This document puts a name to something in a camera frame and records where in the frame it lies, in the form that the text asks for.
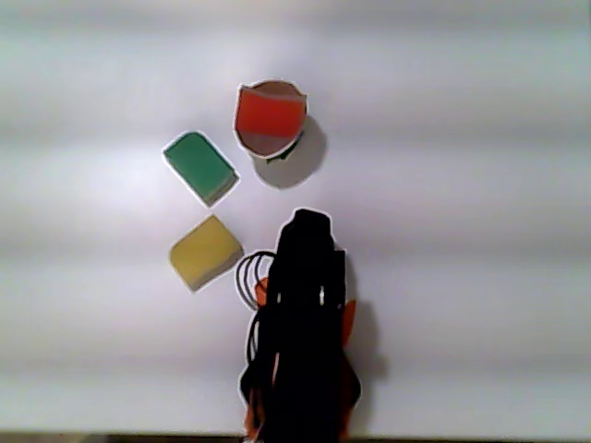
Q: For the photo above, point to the red sponge block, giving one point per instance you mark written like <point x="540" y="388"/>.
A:
<point x="270" y="113"/>

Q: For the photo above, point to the white paper cup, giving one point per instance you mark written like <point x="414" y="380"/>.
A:
<point x="272" y="145"/>

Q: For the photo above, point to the yellow sponge block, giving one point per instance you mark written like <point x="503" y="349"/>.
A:
<point x="203" y="254"/>

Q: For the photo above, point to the green sponge block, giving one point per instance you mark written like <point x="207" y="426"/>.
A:
<point x="198" y="164"/>

